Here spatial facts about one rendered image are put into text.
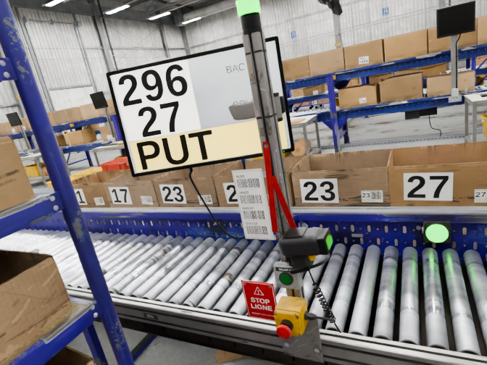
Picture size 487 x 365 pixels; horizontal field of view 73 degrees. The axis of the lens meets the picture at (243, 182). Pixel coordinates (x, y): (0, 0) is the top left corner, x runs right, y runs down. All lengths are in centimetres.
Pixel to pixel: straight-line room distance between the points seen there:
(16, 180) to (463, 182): 131
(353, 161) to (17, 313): 144
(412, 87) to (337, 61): 124
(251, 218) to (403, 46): 516
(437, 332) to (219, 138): 77
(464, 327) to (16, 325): 99
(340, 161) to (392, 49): 427
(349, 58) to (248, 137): 506
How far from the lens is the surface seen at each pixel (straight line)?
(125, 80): 101
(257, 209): 87
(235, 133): 92
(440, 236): 140
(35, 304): 64
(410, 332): 106
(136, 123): 100
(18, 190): 60
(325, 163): 172
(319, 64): 600
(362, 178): 140
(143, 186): 195
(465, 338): 107
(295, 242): 80
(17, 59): 59
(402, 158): 167
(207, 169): 200
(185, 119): 95
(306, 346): 107
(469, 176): 140
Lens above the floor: 145
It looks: 16 degrees down
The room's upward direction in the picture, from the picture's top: 11 degrees counter-clockwise
